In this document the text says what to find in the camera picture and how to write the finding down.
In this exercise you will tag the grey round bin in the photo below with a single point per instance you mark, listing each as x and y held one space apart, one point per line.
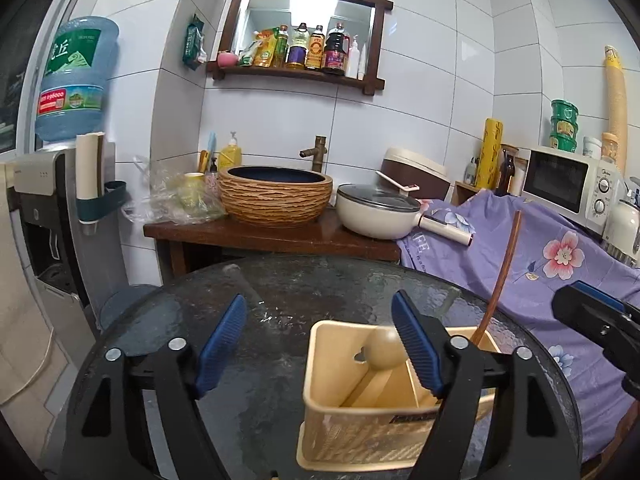
125 305

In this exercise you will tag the small clear bottle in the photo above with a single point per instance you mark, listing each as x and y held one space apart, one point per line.
470 172

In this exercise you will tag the yellow seasoning packet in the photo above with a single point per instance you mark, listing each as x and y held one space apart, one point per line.
264 50

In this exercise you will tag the light wooden spoon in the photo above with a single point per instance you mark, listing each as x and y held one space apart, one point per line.
382 350

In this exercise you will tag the purple label bottle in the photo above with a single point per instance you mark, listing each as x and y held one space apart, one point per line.
297 52

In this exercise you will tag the white tube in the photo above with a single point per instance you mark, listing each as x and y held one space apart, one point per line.
362 62

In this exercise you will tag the dark soy sauce bottle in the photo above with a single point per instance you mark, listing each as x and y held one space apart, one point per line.
335 55

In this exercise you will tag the brown ribbed sink basin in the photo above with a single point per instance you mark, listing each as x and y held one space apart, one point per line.
275 200

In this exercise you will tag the orange label bottle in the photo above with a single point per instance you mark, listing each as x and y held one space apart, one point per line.
315 52

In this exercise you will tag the brown white rice cooker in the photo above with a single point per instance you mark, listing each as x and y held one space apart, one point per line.
415 167

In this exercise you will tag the clear plastic bag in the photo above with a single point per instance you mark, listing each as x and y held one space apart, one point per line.
160 195

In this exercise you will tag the green oil bottle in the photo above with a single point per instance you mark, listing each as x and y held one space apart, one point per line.
281 50

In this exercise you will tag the tall sleeve of paper cups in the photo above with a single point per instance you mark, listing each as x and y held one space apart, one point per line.
616 100

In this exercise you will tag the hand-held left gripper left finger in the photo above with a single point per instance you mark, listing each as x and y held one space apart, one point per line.
220 345

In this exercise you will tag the blue water bottle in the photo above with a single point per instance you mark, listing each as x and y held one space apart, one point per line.
75 80

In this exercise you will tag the dark wooden framed mirror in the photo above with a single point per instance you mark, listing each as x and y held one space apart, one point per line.
270 15

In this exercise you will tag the green white packet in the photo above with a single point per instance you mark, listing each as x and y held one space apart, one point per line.
247 56

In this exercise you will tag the pink round container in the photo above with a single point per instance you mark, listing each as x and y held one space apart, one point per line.
226 59

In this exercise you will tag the glass pot lid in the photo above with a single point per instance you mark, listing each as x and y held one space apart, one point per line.
377 197

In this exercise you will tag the small wooden rack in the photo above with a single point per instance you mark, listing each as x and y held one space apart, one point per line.
465 192

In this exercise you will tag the paper cup dispenser teal holder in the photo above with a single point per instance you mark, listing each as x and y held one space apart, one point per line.
90 160

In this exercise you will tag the beige plastic utensil holder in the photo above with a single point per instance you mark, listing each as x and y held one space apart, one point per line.
350 430

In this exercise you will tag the white kettle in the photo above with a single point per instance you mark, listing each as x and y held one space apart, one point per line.
622 227

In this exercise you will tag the blue brush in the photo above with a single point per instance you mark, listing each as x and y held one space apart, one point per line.
211 145

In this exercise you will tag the yellow cup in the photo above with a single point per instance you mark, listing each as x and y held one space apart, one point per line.
194 185

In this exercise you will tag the white rice paddle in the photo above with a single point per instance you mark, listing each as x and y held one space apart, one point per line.
395 181

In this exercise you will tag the brown glass bottle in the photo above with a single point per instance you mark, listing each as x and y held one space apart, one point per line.
506 172

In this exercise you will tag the yellow lidded jar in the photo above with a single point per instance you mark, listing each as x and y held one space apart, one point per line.
610 150

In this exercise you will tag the yellow dish soap bottle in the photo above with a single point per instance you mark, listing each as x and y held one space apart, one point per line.
230 157

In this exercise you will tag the white grey water dispenser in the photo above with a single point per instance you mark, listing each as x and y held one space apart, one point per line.
40 175

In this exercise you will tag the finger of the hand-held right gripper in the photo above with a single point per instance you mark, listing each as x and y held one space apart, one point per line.
590 310

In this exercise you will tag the yellow plastic roll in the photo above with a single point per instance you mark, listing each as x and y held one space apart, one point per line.
489 155

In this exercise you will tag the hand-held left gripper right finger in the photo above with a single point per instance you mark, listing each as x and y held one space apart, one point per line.
415 345

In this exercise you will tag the bronze bamboo faucet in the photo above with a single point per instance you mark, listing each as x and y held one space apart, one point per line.
318 152

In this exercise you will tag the white pump bottle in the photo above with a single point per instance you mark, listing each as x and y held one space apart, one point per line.
353 60

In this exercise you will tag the purple floral cloth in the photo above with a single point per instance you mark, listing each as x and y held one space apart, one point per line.
450 260

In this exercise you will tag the green hanging packet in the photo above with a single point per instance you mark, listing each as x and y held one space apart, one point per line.
192 42

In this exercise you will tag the dark wooden counter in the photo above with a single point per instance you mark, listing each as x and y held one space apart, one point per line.
250 237

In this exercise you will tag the white jar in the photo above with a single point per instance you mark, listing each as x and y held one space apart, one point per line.
592 147

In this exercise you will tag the white microwave oven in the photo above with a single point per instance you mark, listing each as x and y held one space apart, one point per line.
560 180

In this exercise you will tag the cream cooking pot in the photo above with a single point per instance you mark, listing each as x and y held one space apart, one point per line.
370 222

